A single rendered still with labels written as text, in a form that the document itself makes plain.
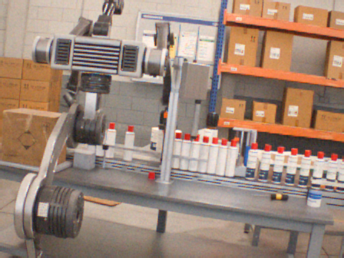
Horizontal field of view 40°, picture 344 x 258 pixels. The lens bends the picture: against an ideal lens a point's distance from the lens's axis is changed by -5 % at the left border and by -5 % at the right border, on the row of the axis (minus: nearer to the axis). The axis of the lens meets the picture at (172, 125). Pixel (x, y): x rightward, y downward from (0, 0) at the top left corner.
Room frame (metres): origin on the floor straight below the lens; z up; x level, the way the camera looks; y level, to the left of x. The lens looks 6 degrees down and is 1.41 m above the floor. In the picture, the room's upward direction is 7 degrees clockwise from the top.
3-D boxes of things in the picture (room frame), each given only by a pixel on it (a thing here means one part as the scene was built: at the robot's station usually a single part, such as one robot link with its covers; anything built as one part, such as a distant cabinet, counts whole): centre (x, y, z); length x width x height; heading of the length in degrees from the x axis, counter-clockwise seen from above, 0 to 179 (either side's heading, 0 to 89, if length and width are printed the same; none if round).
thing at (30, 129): (2.57, 0.74, 0.99); 0.30 x 0.24 x 0.27; 83
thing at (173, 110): (2.59, 0.01, 1.16); 0.04 x 0.04 x 0.67; 79
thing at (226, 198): (2.95, 0.11, 0.82); 2.10 x 1.31 x 0.02; 79
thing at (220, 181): (2.74, 0.02, 0.85); 1.65 x 0.11 x 0.05; 79
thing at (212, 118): (3.29, -0.26, 1.04); 0.09 x 0.09 x 0.29
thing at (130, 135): (2.78, 0.24, 0.98); 0.05 x 0.05 x 0.20
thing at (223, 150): (2.68, -0.29, 0.98); 0.05 x 0.05 x 0.20
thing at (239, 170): (2.75, -0.41, 1.01); 0.14 x 0.13 x 0.26; 79
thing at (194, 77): (2.63, -0.07, 1.38); 0.17 x 0.10 x 0.19; 134
